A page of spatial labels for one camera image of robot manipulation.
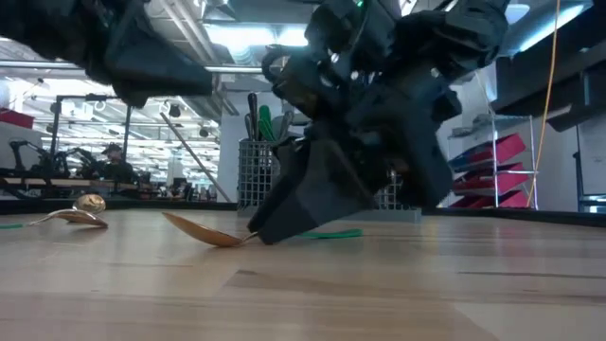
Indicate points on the distant robot workstation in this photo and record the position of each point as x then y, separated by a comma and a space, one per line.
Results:
57, 163

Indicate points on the black camera gantry frame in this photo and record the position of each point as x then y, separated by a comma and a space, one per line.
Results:
56, 123

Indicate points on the long fluorescent ceiling light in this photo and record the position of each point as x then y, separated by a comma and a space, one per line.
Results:
232, 69

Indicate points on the red storage bin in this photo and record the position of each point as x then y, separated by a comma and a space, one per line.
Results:
502, 182
502, 201
497, 149

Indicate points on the pile of gold spoons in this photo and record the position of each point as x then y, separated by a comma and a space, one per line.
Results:
203, 232

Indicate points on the grey plastic cutlery basket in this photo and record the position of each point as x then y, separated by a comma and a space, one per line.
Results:
255, 175

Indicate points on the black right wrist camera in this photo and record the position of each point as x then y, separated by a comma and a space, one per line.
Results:
303, 80

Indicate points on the white metal shelf rack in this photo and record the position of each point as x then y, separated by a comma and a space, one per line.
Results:
533, 142

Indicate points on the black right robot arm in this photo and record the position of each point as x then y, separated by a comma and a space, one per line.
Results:
426, 33

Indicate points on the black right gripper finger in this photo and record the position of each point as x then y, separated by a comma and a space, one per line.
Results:
322, 199
279, 189

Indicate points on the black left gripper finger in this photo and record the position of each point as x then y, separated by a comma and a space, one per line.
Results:
161, 71

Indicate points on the black hanging spotlight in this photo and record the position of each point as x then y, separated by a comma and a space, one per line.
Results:
174, 110
203, 131

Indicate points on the grey leaning pole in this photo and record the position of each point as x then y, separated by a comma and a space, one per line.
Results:
194, 156

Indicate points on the person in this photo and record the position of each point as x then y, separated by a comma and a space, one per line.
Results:
113, 156

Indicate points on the black framed panel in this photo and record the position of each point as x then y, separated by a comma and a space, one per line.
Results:
575, 166

